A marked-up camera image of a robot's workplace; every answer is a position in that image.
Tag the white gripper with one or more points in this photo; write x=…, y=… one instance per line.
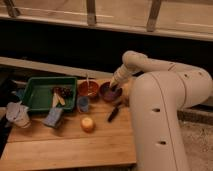
x=119, y=77

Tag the purple bowl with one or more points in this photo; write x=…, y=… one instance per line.
x=108, y=94

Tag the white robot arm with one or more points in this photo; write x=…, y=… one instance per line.
x=156, y=95

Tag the spoon in orange bowl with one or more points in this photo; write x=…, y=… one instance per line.
x=88, y=85

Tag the orange bowl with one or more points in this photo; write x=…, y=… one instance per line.
x=82, y=89

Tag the blue cup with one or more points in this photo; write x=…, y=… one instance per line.
x=83, y=104

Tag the orange apple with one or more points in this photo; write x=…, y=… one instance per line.
x=87, y=124

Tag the blue sponge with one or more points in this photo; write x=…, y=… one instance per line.
x=53, y=118

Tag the green plastic tray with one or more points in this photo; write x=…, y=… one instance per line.
x=38, y=94

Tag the white crumpled cloth cup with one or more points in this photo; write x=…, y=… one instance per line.
x=17, y=114

